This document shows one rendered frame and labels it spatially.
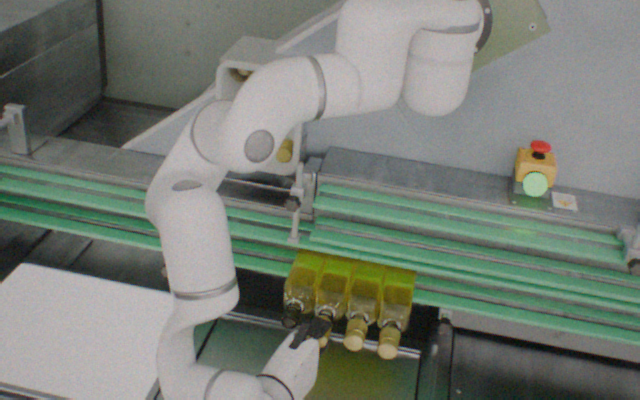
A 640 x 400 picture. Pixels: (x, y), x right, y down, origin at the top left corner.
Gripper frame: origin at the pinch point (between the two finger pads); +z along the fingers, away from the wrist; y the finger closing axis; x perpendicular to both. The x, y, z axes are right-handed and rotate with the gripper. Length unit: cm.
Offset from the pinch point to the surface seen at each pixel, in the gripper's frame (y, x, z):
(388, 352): -1.6, -11.2, 4.4
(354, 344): -1.3, -5.6, 2.9
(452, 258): 5.0, -13.9, 27.4
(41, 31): 17, 110, 50
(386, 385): -13.9, -10.5, 9.4
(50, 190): 3, 65, 6
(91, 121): -16, 110, 66
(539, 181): 19, -24, 40
